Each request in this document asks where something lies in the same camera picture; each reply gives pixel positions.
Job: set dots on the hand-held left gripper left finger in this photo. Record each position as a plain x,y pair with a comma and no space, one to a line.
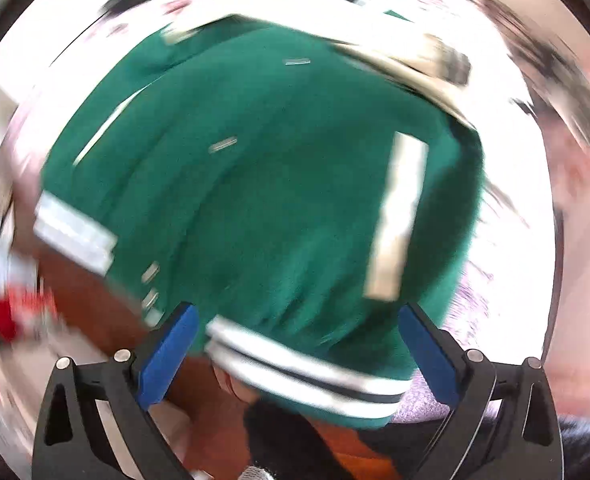
167,360

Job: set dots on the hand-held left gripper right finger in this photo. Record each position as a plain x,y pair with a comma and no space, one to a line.
427,355

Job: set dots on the green jacket with white stripes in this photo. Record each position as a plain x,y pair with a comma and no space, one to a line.
275,185

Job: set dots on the brown wooden board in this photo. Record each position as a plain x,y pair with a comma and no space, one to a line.
90,305

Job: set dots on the rose print plush blanket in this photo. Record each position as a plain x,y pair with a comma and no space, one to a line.
505,160

